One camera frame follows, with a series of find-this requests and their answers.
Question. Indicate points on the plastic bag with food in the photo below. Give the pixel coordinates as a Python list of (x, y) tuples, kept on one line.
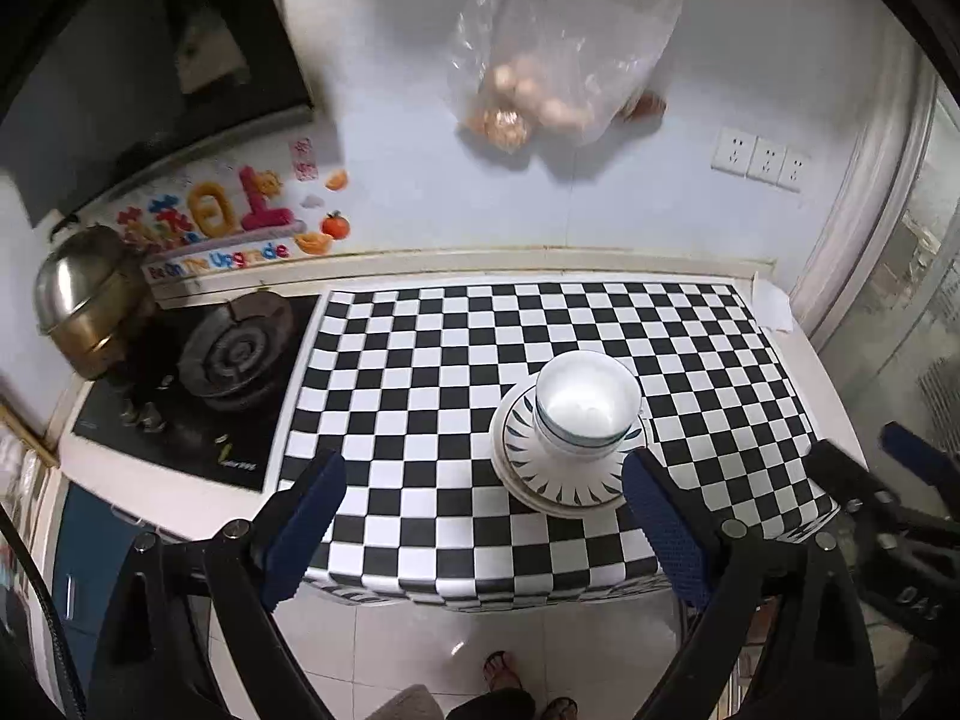
[(566, 67)]

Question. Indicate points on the black gas stove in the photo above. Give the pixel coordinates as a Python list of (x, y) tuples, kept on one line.
[(202, 391)]

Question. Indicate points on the white bowl dark rim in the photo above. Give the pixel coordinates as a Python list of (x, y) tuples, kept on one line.
[(583, 423)]

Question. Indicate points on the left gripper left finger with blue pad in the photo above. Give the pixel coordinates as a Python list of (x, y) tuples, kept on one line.
[(288, 529)]

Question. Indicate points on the black range hood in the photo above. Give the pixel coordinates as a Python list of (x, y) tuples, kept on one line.
[(97, 94)]

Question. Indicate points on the finger of the right gripper with blue tip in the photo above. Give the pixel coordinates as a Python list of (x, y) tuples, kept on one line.
[(931, 465)]

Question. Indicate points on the large plain white bowl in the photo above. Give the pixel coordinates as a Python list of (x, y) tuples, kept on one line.
[(588, 371)]

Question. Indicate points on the blue cabinet door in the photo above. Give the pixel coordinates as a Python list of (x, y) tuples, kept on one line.
[(92, 542)]

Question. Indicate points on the white wall power sockets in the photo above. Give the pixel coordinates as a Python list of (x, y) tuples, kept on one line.
[(761, 160)]

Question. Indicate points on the person's sandalled foot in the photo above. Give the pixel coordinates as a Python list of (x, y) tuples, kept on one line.
[(500, 672)]

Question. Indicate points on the white plate blue leaf rim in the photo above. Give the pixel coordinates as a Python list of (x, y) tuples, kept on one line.
[(568, 486)]

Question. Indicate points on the black white checkered mat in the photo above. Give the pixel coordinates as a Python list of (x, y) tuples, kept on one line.
[(484, 428)]

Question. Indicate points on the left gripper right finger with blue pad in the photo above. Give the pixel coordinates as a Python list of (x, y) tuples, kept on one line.
[(684, 535)]

